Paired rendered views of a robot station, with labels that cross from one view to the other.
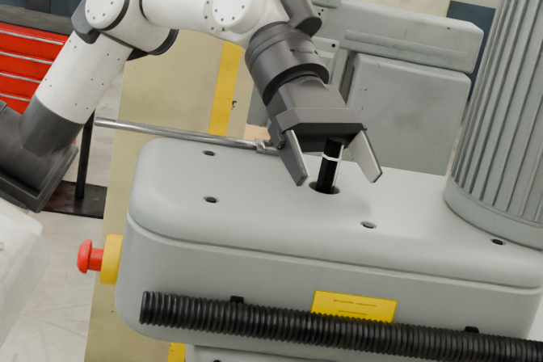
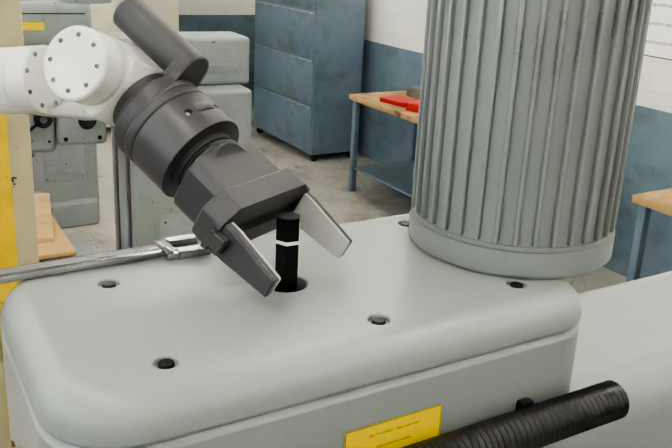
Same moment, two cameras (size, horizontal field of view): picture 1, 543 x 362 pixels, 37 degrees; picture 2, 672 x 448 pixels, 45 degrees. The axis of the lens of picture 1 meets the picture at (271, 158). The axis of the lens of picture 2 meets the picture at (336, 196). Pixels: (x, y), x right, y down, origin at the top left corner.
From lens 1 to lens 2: 0.33 m
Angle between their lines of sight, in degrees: 21
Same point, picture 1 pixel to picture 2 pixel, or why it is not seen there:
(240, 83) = (15, 155)
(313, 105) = (243, 178)
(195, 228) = (168, 419)
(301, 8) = (178, 50)
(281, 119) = (213, 211)
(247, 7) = (104, 65)
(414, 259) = (452, 346)
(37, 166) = not seen: outside the picture
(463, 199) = (455, 244)
